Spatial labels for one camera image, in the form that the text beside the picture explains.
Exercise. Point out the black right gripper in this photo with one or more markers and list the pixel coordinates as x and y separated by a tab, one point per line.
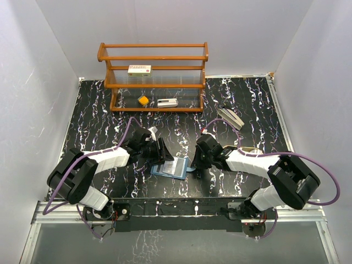
197	163

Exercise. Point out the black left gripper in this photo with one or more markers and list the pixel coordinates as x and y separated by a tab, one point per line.
160	157

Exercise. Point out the white printed credit card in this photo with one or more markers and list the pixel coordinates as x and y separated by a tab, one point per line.
169	167

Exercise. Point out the blue leather card holder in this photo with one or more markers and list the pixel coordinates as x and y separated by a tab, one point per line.
176	169

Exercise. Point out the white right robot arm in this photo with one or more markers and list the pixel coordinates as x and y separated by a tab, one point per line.
292	181

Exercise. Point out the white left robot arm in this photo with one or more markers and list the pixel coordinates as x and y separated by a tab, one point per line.
73	175

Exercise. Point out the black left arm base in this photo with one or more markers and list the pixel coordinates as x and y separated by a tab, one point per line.
104	223

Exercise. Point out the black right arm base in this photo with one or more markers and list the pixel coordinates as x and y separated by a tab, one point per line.
240	211

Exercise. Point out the white grey stapler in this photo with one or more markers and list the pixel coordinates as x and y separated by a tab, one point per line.
167	103

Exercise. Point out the beige oval tray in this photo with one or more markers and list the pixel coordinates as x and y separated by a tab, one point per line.
253	150

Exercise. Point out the yellow square block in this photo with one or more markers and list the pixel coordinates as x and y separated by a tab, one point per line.
143	100

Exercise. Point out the brown wooden shelf rack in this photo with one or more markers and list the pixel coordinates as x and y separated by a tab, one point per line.
178	71

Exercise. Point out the white red paper box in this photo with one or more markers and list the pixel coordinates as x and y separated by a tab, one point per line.
139	70

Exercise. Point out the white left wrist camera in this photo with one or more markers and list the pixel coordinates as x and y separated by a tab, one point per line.
153	131

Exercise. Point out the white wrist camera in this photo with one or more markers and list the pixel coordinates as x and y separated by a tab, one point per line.
205	132
153	131

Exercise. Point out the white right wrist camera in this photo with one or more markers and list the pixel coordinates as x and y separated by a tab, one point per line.
205	132

